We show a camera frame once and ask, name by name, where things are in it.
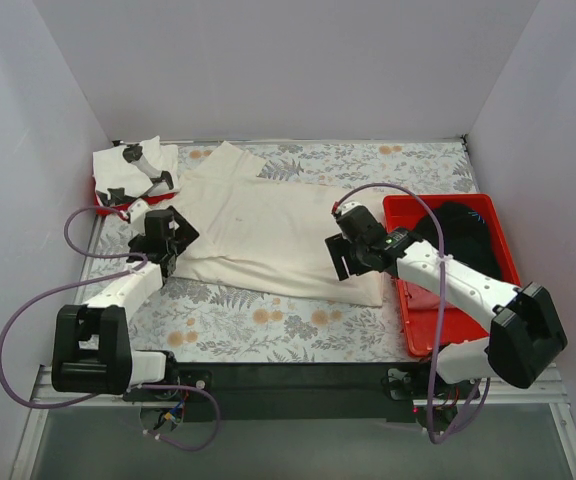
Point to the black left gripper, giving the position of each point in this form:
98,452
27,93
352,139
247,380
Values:
182,233

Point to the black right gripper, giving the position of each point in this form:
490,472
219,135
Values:
341,256

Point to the cream white t-shirt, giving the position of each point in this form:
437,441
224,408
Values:
261,234

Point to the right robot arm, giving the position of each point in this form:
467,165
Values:
525,334

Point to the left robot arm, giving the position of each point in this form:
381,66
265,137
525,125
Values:
92,353

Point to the small red tray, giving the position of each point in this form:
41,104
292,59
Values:
158,199

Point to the folded white printed t-shirt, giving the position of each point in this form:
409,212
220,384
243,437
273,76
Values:
147,156

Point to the floral patterned table mat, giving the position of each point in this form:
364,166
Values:
203,322

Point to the large red bin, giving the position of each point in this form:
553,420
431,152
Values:
418,308

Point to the black garment in bin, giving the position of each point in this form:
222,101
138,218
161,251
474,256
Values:
467,238

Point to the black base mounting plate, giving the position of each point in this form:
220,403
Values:
309,391

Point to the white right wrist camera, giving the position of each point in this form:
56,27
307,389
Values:
340,209

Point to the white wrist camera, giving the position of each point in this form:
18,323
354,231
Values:
135,213
340,209

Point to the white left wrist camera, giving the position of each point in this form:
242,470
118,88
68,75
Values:
135,213

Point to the aluminium frame rail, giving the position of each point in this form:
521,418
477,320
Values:
518,435

